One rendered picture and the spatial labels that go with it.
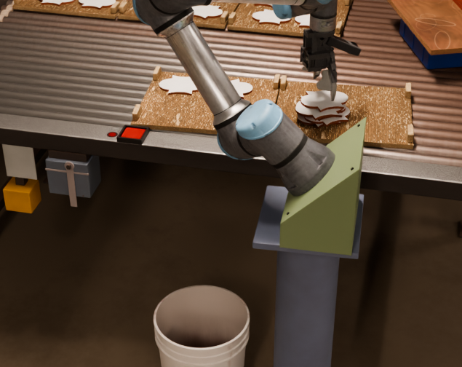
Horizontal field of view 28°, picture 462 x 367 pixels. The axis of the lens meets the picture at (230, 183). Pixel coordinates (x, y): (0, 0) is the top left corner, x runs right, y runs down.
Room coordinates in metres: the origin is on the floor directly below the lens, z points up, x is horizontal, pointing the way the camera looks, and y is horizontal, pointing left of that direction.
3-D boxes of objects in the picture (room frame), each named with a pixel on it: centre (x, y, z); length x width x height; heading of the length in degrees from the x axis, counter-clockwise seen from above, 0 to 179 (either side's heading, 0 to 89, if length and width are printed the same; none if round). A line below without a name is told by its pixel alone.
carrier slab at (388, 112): (2.43, -0.34, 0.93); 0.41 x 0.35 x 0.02; 82
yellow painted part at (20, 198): (2.39, 0.66, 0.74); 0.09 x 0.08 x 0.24; 77
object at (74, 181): (2.35, 0.48, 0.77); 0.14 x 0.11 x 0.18; 77
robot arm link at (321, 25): (2.41, -0.26, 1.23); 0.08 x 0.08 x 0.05
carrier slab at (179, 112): (2.50, 0.07, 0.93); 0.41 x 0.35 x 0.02; 81
